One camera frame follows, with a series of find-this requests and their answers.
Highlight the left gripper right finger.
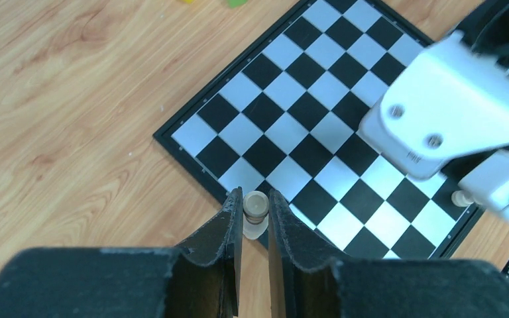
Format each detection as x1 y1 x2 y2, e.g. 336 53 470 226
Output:
268 190 509 317

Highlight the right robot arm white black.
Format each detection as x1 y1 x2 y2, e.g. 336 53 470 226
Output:
455 0 509 68

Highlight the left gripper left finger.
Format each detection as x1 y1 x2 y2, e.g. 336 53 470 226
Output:
0 188 243 317

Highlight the light chess piece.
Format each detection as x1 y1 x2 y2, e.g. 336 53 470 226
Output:
243 191 270 240
451 190 475 207

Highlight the folding chess board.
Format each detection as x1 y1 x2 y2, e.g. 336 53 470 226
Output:
154 1 481 258

